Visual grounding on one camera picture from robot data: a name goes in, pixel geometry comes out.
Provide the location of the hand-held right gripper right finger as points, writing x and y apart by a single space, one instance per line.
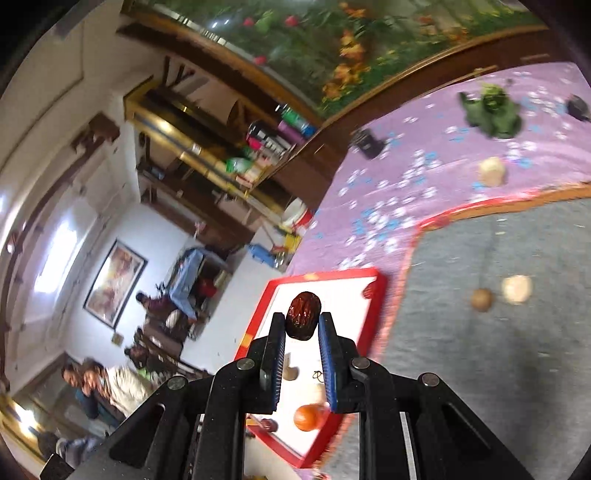
328 369

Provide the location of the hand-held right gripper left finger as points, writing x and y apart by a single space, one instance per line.
277 364

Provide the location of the beige square chunk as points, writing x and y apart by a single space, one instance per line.
290 369

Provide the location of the beige round chunk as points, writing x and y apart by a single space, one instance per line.
320 393
517 289
491 171

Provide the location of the brown longan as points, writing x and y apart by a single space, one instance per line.
481 300
308 417

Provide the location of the red date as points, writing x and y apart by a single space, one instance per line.
268 425
302 314
369 291

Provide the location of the red box with white inside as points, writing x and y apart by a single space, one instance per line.
358 318

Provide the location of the blue plastic toy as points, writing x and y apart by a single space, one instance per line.
262 255

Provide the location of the blue cloth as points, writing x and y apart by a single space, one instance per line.
184 281

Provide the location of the grey mat with red border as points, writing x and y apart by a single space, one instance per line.
461 392

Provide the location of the white bucket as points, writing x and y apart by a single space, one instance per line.
296 214

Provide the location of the green plastic bag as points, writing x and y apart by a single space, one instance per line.
238 165

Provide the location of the purple floral blanket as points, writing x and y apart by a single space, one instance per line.
392 175

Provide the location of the black and silver thermos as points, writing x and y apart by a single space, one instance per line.
270 137

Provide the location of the purple tumbler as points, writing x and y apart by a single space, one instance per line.
291 133

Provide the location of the green plastic bottle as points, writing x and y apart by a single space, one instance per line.
298 121

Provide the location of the green artificial plant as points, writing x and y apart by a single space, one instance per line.
494 113

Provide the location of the glass flower display panel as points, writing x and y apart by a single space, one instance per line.
323 41

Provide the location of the black car key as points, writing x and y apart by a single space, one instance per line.
579 108

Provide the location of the framed wall picture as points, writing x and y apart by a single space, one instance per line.
115 284

